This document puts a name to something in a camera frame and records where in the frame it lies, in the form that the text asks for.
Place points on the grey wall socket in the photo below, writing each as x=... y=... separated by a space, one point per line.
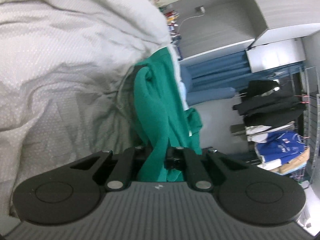
x=200 y=9

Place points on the blue curtain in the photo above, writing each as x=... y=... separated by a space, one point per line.
x=223 y=77

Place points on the green hooded sweatshirt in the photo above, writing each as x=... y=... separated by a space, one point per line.
x=161 y=120

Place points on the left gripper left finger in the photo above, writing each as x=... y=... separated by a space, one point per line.
x=127 y=167

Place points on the grey white bed duvet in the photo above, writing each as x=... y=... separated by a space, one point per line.
x=66 y=81

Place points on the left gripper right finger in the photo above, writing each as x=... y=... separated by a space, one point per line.
x=189 y=163

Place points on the blue white sports jersey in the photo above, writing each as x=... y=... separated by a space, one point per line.
x=280 y=145

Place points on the black hanging coat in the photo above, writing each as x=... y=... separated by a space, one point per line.
x=268 y=103

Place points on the metal clothes rack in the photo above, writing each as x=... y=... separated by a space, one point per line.
x=306 y=85

